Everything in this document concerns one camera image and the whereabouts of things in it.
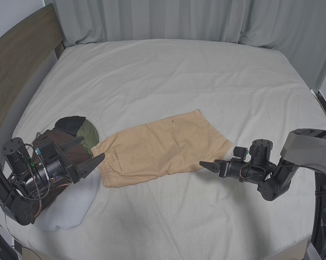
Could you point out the tan shorts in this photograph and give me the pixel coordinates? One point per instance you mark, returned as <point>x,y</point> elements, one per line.
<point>157,145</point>

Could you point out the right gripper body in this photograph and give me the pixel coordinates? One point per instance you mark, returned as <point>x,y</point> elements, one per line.
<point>233,169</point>

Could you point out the grey-green curtain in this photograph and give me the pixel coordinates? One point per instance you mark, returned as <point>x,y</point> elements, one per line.
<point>165,9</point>

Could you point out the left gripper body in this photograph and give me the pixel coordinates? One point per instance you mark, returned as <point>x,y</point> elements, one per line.
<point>54,172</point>

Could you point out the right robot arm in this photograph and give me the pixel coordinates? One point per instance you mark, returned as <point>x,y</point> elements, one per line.
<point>303,150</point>

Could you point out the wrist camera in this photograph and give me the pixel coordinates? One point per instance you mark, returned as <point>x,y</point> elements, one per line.
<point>48,150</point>
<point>240,152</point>

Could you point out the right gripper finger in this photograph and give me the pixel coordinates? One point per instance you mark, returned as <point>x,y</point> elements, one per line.
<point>211,166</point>
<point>222,161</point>

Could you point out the black garment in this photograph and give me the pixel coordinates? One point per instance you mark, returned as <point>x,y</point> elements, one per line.
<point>68,123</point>

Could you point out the bed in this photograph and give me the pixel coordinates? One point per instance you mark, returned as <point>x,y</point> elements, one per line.
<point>179,77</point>

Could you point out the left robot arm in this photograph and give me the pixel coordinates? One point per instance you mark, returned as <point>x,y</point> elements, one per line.
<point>14,156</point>

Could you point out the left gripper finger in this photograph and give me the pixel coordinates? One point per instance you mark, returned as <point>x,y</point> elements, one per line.
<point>89,166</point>
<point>71,148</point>

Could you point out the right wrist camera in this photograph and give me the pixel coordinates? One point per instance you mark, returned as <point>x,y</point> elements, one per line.
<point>240,152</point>

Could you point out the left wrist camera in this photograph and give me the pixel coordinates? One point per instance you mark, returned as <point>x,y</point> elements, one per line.
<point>48,150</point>

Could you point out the white garment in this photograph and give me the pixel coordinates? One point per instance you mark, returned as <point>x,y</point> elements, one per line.
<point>71,213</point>

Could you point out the green garment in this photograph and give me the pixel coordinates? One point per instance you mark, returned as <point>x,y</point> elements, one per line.
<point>89,131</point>

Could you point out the brown garment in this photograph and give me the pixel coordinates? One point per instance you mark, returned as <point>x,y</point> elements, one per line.
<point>50,135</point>

